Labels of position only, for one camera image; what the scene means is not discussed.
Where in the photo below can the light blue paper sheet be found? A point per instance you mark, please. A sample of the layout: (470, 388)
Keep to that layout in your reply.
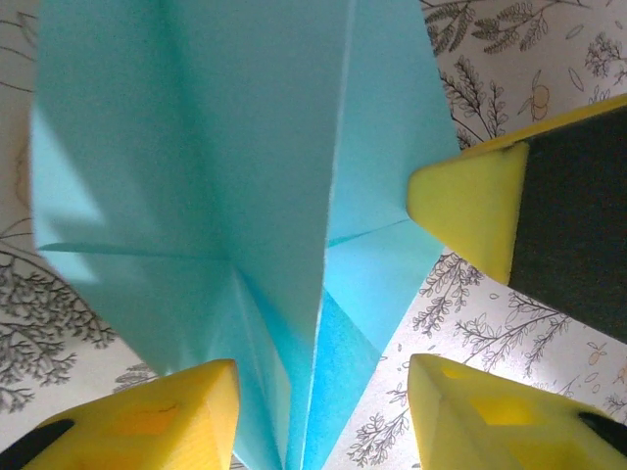
(196, 147)

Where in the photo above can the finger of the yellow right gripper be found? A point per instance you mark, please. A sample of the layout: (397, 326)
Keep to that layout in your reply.
(465, 205)

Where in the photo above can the floral printed table cover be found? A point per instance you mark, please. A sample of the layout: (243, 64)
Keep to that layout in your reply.
(514, 323)

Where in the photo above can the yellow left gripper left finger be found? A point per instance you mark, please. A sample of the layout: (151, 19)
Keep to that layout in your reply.
(147, 426)

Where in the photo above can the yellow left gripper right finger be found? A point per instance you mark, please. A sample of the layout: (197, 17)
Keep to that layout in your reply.
(490, 421)

